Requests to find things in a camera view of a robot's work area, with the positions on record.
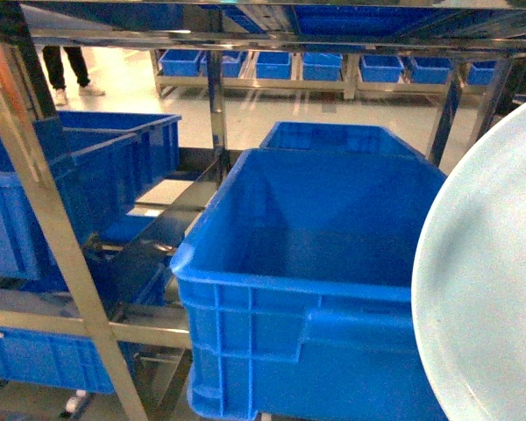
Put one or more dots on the steel shelf rack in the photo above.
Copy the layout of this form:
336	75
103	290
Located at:
123	296

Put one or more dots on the blue crate bottom left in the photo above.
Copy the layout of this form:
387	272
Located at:
54	360

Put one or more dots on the blue shelf crate left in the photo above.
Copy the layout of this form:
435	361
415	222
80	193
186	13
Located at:
110	159

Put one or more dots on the light blue round tray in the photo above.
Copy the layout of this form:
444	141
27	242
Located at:
468	290

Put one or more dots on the large blue shelf crate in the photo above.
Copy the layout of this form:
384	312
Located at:
296	280

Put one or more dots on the blue crate behind target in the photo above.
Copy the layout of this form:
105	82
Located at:
337	138

